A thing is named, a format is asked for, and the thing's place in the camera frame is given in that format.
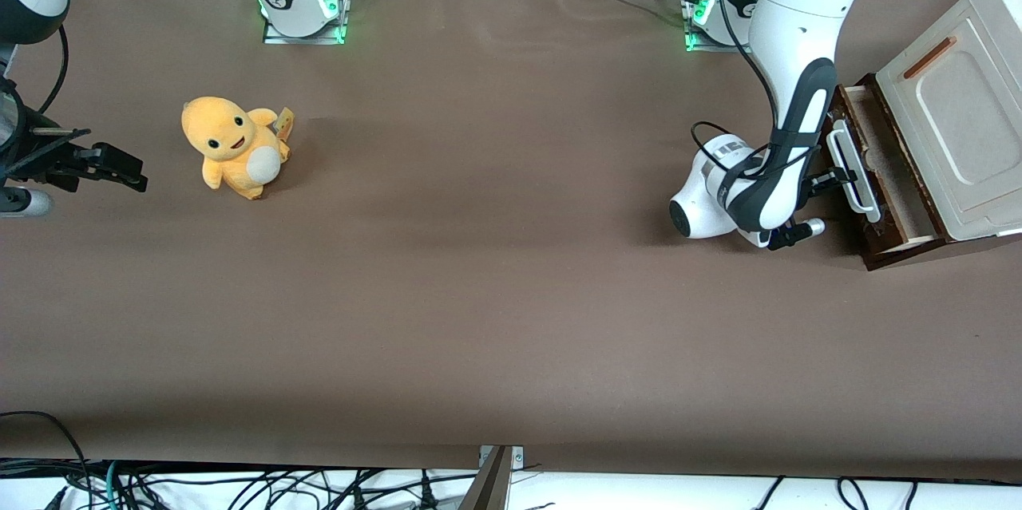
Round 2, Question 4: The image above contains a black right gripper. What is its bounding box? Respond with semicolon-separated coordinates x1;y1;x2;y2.
0;128;149;192

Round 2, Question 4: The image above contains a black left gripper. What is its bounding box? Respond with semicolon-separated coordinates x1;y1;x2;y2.
801;168;860;204

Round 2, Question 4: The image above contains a white drawer handle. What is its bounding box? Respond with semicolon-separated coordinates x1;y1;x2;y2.
825;119;882;223

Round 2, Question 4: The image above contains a wooden drawer with white handle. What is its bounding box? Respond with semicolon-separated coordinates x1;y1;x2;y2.
826;75;949;255

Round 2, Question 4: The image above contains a dark wooden drawer cabinet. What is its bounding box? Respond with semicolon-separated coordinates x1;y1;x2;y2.
854;73;1022;272

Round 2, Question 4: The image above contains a yellow plush toy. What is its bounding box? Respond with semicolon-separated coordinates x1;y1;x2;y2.
180;95;295;201

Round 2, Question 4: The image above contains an orange bar on plastic box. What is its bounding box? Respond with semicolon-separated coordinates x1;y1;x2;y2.
903;36;958;81

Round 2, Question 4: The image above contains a large table cover sheet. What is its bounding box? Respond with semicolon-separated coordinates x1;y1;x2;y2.
0;0;1022;480

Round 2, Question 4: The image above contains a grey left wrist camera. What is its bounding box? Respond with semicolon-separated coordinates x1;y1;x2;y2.
768;218;826;251

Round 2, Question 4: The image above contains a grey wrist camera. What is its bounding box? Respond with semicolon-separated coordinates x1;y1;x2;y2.
768;218;826;251
0;188;53;218

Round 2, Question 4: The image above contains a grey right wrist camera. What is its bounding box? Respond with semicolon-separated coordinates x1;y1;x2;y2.
0;188;53;218

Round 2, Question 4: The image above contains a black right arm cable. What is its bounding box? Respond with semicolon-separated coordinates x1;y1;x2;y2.
35;23;69;117

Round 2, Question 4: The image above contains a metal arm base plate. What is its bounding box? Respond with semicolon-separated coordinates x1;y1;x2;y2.
683;0;770;54
262;0;350;45

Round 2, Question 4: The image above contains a looped black floor cable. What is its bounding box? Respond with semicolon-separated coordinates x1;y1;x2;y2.
0;411;90;510

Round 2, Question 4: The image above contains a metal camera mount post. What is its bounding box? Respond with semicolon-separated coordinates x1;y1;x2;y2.
459;445;525;510

